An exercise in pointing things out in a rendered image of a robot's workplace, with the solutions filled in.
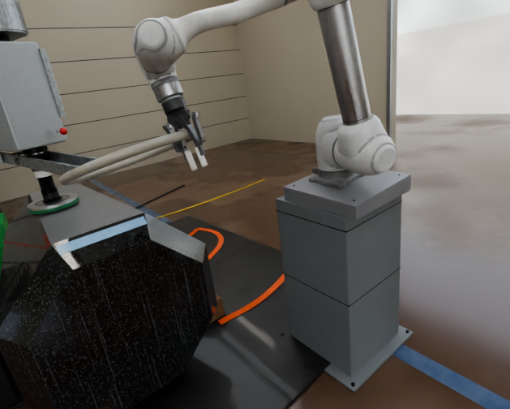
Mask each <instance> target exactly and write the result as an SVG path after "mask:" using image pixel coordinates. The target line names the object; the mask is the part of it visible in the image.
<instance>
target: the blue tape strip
mask: <svg viewBox="0 0 510 409"><path fill-rule="evenodd" d="M145 224H147V223H146V221H145V219H144V216H142V217H138V218H136V219H133V220H130V221H128V222H124V223H122V224H119V225H116V226H112V227H110V228H107V229H105V230H101V231H98V232H96V233H93V234H90V235H86V236H84V237H82V238H79V239H75V240H72V241H70V242H67V243H63V244H60V245H58V246H56V248H57V250H58V253H59V255H62V254H64V253H67V252H71V251H74V250H75V249H78V248H82V247H84V246H87V245H89V244H92V243H95V242H98V241H101V240H103V239H107V238H109V237H112V236H114V235H118V234H121V233H122V232H125V231H128V230H132V229H134V228H136V227H139V226H142V225H145Z"/></svg>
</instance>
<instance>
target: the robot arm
mask: <svg viewBox="0 0 510 409"><path fill-rule="evenodd" d="M295 1H297V0H239V1H237V2H233V3H229V4H225V5H222V6H215V7H211V8H208V9H204V10H201V11H196V12H193V13H190V14H189V15H185V16H183V17H180V18H177V19H171V18H169V17H167V16H164V17H160V18H148V19H144V20H142V21H141V22H140V23H138V25H137V26H136V27H135V30H134V32H133V37H132V44H133V50H134V52H135V56H136V59H137V61H138V64H139V67H140V69H141V71H142V72H143V74H144V76H145V78H146V80H147V81H148V82H149V83H150V85H151V87H152V91H153V92H154V94H155V97H156V99H157V101H158V103H162V104H161V106H162V108H163V110H164V112H165V115H166V116H167V121H168V122H167V123H166V124H165V125H164V126H163V129H164V130H165V131H166V132H167V134H171V133H174V131H173V129H172V127H171V125H172V126H173V127H174V130H175V132H177V131H183V127H184V128H186V130H187V132H188V133H189V135H190V137H191V138H192V140H193V141H194V143H195V151H196V153H197V155H198V158H199V161H200V163H201V165H202V167H205V166H207V165H208V163H207V162H206V159H205V157H204V154H205V152H204V148H203V145H202V144H203V142H205V141H206V139H205V136H204V132H203V129H202V127H201V124H200V121H199V112H190V111H189V110H188V109H187V106H186V102H185V100H184V98H183V97H182V95H183V93H184V92H183V90H182V86H181V85H180V82H179V79H178V76H177V73H176V64H175V62H176V61H177V60H178V59H179V58H180V57H181V56H182V55H183V54H184V53H186V46H187V44H188V42H189V41H190V40H191V39H192V38H194V37H196V36H197V35H199V34H200V33H202V32H206V31H208V30H212V29H215V28H223V27H226V26H230V25H234V24H240V23H242V22H244V21H247V20H249V19H252V18H255V17H256V16H259V15H262V14H264V13H267V12H269V11H273V10H275V9H278V8H282V7H283V6H286V5H288V4H290V3H292V2H295ZM307 1H308V2H309V4H310V6H311V8H312V9H313V10H314V11H317V15H318V18H319V24H320V28H321V32H322V35H323V39H324V45H325V49H326V53H327V56H328V62H329V66H330V70H331V73H332V80H333V83H334V87H335V91H336V97H337V100H338V105H339V108H340V112H341V114H337V115H332V116H328V117H324V118H322V120H321V121H320V122H319V125H318V127H317V130H316V134H315V151H316V158H317V163H318V167H314V168H312V172H313V173H314V174H315V175H314V176H312V177H310V178H309V182H312V183H322V184H325V185H329V186H334V187H337V188H343V187H344V186H345V185H346V184H348V183H351V182H353V181H354V180H356V179H358V178H361V177H363V176H365V175H377V174H381V173H383V172H385V171H387V170H389V169H390V168H391V167H392V165H393V164H394V162H395V160H396V146H395V144H394V143H393V141H392V139H391V138H390V137H389V136H388V134H387V132H386V131H385V130H384V127H383V125H382V123H381V121H380V119H379V118H378V117H377V116H375V115H374V114H372V113H371V109H370V104H369V100H368V96H367V91H366V84H365V79H364V74H363V70H362V63H361V58H360V53H359V49H358V42H357V37H356V32H355V28H354V21H353V16H352V11H351V7H350V3H349V0H307ZM190 117H191V118H192V121H193V123H194V126H195V130H196V133H197V134H196V133H195V130H194V128H193V127H192V124H191V122H190ZM172 145H173V147H174V149H175V151H176V152H177V153H182V154H183V156H184V158H185V160H186V161H188V162H189V164H190V167H191V170H192V171H193V170H197V169H198V168H197V166H196V164H195V160H194V158H193V157H192V154H191V151H190V150H188V149H187V147H186V141H185V140H181V141H179V142H175V143H172Z"/></svg>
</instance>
